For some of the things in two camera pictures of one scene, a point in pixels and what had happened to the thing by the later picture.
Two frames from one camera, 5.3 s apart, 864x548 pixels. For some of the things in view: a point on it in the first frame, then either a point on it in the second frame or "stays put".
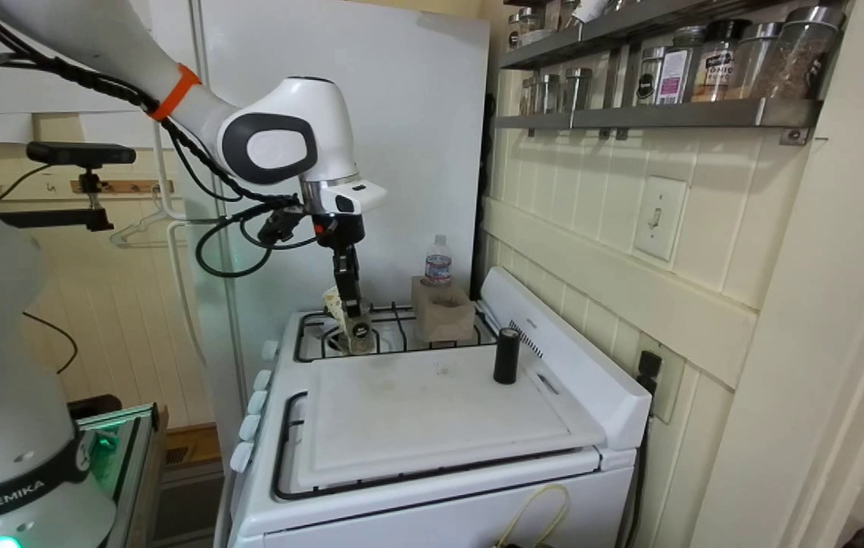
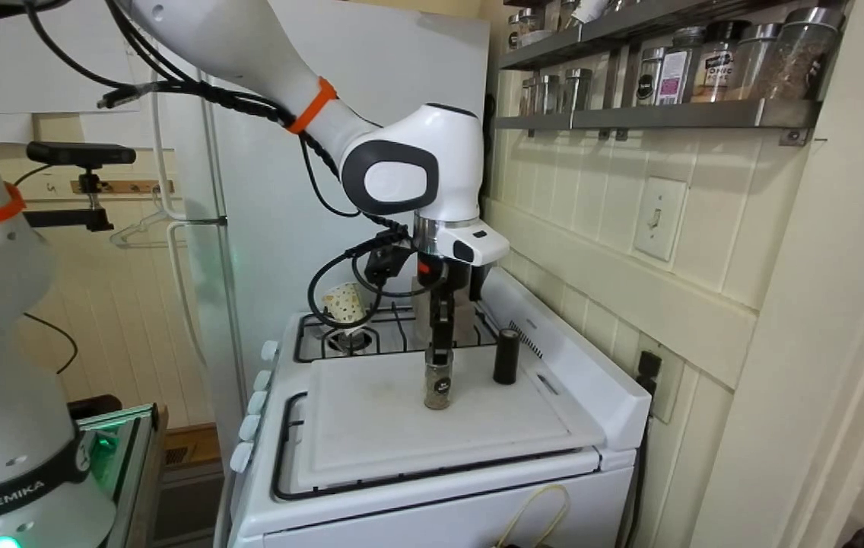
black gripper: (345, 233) to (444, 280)
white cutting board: (406, 410) stays put
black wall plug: (648, 371) stays put
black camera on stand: (85, 156) stays put
